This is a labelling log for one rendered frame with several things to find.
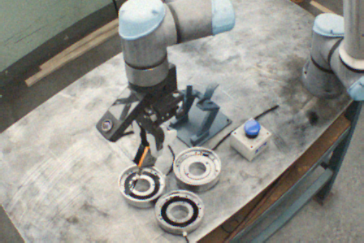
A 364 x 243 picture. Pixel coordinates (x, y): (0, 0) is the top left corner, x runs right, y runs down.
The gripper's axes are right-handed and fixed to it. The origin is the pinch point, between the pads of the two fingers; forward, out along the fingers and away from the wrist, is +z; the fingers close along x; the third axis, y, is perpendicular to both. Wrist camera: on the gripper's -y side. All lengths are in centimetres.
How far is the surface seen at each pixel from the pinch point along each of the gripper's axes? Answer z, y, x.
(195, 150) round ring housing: 10.0, 11.8, -0.8
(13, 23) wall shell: 56, 19, 155
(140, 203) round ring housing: 10.0, -7.0, -3.5
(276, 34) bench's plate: 13, 62, 15
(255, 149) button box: 10.0, 21.6, -10.6
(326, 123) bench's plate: 13.5, 44.2, -17.9
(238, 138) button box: 8.8, 20.4, -5.9
